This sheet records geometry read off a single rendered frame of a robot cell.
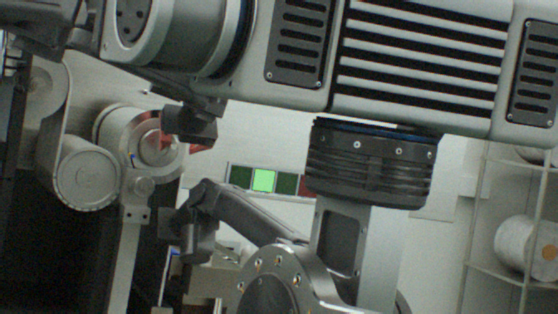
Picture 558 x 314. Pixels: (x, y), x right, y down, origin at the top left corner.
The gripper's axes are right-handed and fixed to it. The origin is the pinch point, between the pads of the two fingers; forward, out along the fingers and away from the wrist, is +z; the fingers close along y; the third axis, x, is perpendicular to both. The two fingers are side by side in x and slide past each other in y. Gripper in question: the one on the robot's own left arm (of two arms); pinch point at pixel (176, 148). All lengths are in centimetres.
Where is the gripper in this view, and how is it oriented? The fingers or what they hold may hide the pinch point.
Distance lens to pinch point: 201.9
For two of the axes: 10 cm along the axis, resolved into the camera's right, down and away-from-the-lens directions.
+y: 9.1, 1.3, 3.8
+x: -1.1, -8.3, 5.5
